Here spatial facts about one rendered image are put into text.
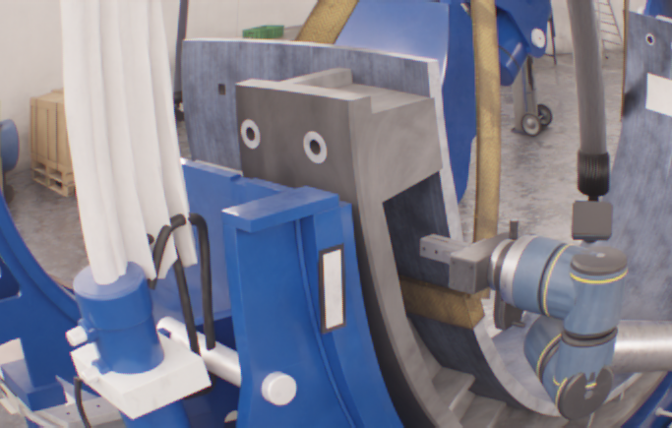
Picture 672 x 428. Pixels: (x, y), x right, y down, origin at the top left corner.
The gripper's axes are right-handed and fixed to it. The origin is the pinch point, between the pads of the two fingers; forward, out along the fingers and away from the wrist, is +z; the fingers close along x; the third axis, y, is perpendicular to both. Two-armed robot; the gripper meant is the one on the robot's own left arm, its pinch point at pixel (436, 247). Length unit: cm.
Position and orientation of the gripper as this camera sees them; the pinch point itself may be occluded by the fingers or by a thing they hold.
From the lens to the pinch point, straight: 167.0
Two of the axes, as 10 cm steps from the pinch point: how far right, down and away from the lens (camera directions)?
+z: -7.0, -1.9, 6.9
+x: -7.2, 2.1, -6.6
